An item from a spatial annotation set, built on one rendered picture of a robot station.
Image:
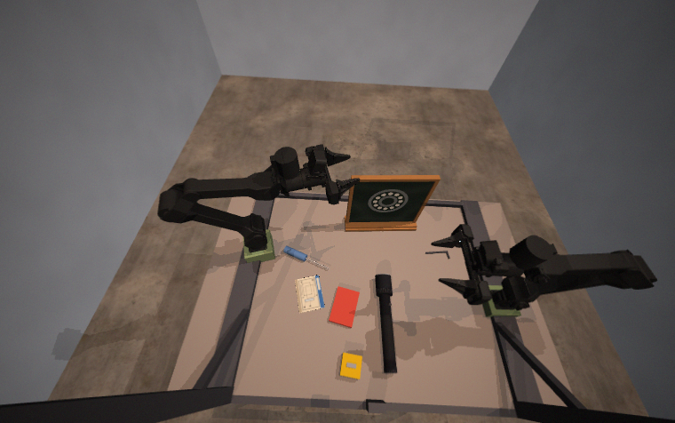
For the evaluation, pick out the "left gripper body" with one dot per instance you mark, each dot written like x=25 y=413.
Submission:
x=332 y=191

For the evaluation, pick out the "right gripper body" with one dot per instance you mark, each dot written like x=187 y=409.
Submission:
x=472 y=262

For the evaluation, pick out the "blue screwdriver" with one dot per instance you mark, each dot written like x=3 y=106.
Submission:
x=297 y=254

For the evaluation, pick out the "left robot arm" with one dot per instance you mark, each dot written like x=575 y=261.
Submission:
x=263 y=186

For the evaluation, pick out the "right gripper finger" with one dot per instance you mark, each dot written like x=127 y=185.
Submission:
x=467 y=288
x=451 y=241

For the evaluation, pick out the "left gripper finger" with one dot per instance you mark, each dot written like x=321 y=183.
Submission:
x=345 y=185
x=335 y=158

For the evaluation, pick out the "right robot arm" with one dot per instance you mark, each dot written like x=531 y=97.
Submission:
x=548 y=272

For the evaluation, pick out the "red flat box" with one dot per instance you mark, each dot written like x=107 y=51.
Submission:
x=344 y=307

